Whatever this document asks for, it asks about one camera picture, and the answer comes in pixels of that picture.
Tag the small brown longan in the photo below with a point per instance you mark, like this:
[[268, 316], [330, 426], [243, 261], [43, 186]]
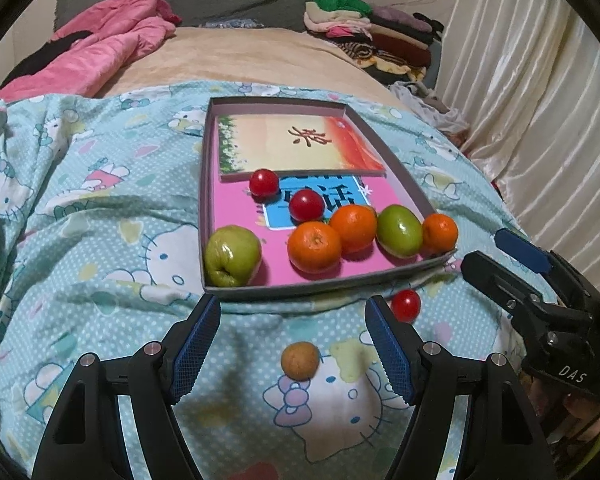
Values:
[[300, 360]]

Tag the pile of folded clothes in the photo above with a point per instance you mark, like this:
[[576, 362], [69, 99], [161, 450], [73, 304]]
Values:
[[380, 35]]

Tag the white crumpled garment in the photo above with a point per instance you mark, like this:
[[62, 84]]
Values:
[[430, 110]]

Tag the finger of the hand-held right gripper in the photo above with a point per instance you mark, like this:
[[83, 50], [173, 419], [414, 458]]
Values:
[[522, 250], [505, 285]]

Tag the blue cartoon cat blanket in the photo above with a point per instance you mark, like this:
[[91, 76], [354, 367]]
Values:
[[105, 260]]

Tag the red cherry tomato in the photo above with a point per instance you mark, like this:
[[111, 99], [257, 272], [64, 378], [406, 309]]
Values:
[[264, 183], [405, 305], [306, 206]]

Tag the blue patterned cloth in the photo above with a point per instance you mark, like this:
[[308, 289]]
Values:
[[230, 23]]

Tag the shallow grey cardboard box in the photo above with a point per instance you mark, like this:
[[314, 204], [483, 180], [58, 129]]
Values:
[[280, 292]]

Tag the pink book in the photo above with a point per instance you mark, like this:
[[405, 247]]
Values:
[[230, 205]]

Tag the mandarin orange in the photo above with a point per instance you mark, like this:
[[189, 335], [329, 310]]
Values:
[[355, 227], [440, 233], [314, 247]]

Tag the cream curtain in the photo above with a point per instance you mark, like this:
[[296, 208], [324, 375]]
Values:
[[530, 110]]

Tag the pink quilt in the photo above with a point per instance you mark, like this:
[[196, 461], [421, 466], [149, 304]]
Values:
[[110, 35]]

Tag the lumpy green apple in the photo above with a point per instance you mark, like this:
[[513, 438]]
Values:
[[231, 256]]

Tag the beige bed sheet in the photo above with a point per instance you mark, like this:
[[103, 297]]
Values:
[[255, 55]]

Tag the black garment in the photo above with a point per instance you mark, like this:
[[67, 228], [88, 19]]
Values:
[[40, 57]]

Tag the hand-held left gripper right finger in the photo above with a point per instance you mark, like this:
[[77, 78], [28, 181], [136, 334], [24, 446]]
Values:
[[390, 350]]

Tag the smooth green jujube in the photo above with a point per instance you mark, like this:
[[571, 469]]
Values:
[[399, 230]]

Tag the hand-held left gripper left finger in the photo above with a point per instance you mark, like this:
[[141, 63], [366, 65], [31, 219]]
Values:
[[195, 345]]

